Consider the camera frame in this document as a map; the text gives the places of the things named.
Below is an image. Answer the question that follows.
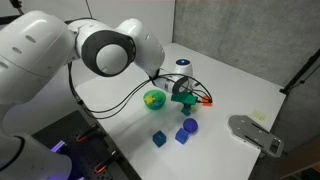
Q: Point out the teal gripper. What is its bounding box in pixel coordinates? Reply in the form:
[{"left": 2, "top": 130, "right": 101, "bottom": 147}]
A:
[{"left": 170, "top": 92, "right": 198, "bottom": 113}]

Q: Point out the red handled black clamp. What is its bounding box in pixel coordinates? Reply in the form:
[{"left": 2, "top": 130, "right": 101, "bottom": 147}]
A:
[
  {"left": 94, "top": 150, "right": 122, "bottom": 175},
  {"left": 75, "top": 123, "right": 100, "bottom": 143}
]

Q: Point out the purple ball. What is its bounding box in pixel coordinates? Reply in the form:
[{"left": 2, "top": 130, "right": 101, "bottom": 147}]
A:
[{"left": 182, "top": 117, "right": 199, "bottom": 134}]

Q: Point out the dark green toy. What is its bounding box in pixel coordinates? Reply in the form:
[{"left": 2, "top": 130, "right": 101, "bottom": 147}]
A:
[{"left": 181, "top": 107, "right": 193, "bottom": 117}]

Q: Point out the orange toy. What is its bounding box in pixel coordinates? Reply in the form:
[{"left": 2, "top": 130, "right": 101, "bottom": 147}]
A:
[{"left": 200, "top": 96, "right": 214, "bottom": 108}]

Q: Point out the yellow sticky note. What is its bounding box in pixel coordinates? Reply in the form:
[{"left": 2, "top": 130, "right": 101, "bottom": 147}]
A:
[{"left": 250, "top": 110, "right": 267, "bottom": 122}]

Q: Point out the black perforated base board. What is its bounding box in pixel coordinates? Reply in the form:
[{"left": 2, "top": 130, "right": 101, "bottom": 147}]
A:
[{"left": 31, "top": 109, "right": 141, "bottom": 180}]

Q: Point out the dark blue cube toy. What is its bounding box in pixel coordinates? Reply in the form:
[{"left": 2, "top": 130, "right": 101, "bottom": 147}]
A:
[{"left": 152, "top": 130, "right": 167, "bottom": 148}]

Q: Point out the black cable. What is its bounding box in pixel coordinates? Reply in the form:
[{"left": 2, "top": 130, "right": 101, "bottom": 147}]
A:
[
  {"left": 67, "top": 62, "right": 158, "bottom": 121},
  {"left": 156, "top": 72, "right": 214, "bottom": 103}
]

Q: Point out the grey metal plate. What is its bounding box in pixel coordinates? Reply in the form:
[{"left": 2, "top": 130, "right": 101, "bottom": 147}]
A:
[{"left": 227, "top": 114, "right": 285, "bottom": 159}]

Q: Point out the black pole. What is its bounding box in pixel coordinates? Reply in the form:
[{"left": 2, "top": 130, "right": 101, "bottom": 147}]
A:
[{"left": 279, "top": 48, "right": 320, "bottom": 95}]

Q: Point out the green translucent bowl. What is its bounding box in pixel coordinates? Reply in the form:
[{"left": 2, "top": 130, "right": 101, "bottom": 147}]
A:
[{"left": 143, "top": 89, "right": 167, "bottom": 111}]

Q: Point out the yellow star toy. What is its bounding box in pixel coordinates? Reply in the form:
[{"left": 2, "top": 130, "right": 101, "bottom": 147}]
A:
[{"left": 144, "top": 94, "right": 157, "bottom": 105}]

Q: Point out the blue toy piece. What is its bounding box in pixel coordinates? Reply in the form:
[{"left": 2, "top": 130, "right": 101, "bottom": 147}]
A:
[{"left": 151, "top": 100, "right": 164, "bottom": 110}]

